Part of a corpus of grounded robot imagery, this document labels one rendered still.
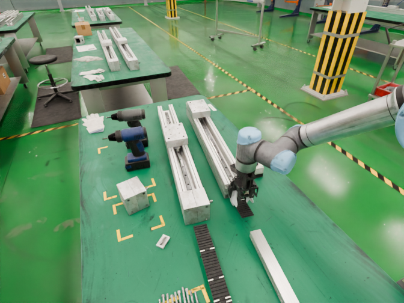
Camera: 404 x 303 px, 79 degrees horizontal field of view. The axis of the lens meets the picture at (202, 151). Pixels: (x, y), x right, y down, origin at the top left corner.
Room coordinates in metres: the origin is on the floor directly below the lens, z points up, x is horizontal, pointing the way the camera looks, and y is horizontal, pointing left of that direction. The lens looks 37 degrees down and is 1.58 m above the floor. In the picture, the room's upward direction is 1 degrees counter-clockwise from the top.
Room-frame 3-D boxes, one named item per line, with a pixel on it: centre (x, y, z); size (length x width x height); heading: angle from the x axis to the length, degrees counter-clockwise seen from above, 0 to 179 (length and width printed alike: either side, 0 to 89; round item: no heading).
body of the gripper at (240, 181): (0.66, -0.16, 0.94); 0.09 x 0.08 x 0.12; 14
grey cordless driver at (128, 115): (1.13, 0.39, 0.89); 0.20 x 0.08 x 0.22; 99
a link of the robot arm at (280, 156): (0.61, -0.24, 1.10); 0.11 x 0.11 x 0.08; 46
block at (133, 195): (0.71, 0.28, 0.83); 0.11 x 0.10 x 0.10; 123
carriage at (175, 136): (1.07, 0.14, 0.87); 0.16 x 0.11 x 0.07; 14
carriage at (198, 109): (1.36, 0.02, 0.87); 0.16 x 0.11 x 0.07; 14
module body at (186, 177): (1.07, 0.14, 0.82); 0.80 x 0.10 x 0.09; 14
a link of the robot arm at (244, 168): (0.66, -0.16, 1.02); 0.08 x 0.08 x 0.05
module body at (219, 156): (1.12, -0.04, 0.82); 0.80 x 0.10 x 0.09; 14
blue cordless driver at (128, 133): (0.95, 0.35, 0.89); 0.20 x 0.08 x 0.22; 105
